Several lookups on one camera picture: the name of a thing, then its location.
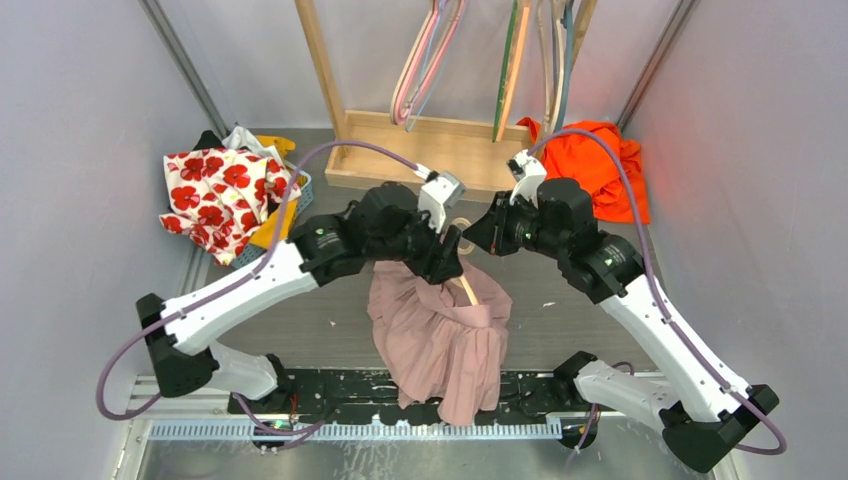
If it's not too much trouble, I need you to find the red poppy print garment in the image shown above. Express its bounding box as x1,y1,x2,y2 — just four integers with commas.
159,147,301,266

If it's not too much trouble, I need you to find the blue plastic basket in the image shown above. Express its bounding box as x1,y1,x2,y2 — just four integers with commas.
229,171,314,269

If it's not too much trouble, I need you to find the pink hanger on rack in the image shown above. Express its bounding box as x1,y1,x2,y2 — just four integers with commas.
390,0,468,127

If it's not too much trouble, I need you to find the cream hanger on rack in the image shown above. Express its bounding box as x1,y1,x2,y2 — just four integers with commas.
536,0,567,135

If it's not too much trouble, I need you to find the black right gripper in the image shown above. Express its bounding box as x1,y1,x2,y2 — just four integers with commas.
464,189,568,260

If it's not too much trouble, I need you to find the beige plastic hanger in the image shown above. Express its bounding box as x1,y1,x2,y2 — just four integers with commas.
450,215,481,309

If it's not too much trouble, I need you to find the black garment in basket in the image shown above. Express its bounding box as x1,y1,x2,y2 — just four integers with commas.
192,130,224,151

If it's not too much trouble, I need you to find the light blue hanger on rack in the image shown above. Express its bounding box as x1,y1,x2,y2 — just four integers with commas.
404,0,468,134

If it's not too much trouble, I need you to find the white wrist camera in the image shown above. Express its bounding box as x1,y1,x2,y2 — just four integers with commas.
416,168,466,233
506,149,547,206

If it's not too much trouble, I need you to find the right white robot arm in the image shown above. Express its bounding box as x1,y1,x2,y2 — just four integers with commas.
463,179,779,473

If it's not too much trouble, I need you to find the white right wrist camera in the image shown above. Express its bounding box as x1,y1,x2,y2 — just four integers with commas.
506,149,547,206

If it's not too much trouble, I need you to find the pink pleated skirt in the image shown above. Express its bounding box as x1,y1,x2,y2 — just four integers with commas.
367,261,512,419

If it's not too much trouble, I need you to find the orange garment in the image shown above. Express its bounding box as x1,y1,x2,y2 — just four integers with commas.
539,120,651,224

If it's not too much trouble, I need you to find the yellow garment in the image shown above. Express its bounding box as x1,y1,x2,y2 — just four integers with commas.
248,136,300,250

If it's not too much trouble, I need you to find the teal hanger on rack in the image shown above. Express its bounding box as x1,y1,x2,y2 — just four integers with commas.
554,1,576,132

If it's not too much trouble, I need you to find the peach hanger on rack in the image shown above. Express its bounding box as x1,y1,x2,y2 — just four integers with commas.
500,0,533,141

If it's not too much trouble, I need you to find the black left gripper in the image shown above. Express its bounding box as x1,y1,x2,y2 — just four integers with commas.
367,201,463,284

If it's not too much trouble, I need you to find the wooden hanger rack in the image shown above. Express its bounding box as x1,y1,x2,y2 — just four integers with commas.
294,1,597,201

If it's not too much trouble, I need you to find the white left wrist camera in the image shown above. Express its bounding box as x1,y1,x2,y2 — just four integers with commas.
416,168,466,233

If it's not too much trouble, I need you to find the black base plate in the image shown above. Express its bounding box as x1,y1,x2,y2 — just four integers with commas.
245,368,590,426

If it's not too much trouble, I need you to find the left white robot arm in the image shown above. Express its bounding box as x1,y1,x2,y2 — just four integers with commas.
136,177,465,413

